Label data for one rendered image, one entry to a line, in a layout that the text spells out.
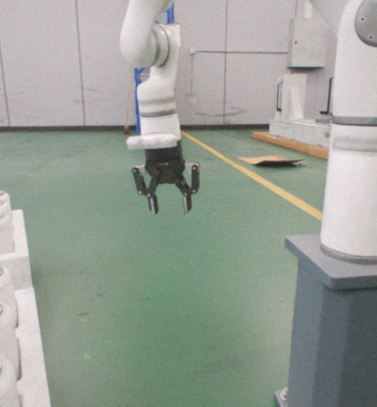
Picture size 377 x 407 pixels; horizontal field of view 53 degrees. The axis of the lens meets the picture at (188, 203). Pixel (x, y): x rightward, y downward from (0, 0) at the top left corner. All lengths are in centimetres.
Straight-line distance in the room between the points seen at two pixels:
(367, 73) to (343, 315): 29
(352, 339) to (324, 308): 5
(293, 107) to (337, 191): 432
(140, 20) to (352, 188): 43
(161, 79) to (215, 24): 628
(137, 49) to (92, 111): 608
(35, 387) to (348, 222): 42
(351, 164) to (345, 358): 25
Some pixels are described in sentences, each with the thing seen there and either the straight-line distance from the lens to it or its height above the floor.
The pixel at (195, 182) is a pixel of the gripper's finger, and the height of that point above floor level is 34.
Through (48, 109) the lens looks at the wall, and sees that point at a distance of 685.
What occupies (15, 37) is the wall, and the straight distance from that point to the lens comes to 700.
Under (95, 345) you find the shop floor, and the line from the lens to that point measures 88.
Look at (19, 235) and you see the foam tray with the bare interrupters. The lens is 102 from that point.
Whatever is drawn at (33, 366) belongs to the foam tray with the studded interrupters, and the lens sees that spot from 55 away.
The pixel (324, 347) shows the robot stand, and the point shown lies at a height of 18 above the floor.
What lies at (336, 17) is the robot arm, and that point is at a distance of 58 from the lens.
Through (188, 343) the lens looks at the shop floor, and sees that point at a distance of 86.
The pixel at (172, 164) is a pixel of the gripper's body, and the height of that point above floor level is 38.
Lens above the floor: 50
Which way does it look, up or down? 15 degrees down
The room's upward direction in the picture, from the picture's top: straight up
